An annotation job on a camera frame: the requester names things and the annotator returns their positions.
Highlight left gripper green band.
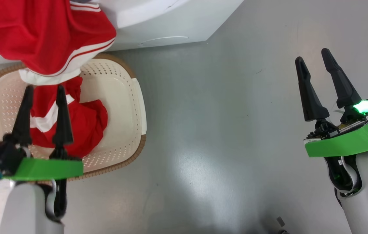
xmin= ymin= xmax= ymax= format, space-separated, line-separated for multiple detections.
xmin=3 ymin=84 xmax=84 ymax=181

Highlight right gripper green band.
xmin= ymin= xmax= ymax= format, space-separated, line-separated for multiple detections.
xmin=295 ymin=48 xmax=368 ymax=158

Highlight red garment thin white stripes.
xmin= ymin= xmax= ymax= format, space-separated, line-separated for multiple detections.
xmin=0 ymin=0 xmax=117 ymax=85

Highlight cream perforated laundry basket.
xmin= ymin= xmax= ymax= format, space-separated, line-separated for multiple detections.
xmin=0 ymin=53 xmax=147 ymax=181

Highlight white front-load washing machine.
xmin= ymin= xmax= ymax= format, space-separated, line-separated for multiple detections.
xmin=0 ymin=0 xmax=245 ymax=67

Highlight round white filter cover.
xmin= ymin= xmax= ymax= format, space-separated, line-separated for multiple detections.
xmin=140 ymin=36 xmax=190 ymax=46

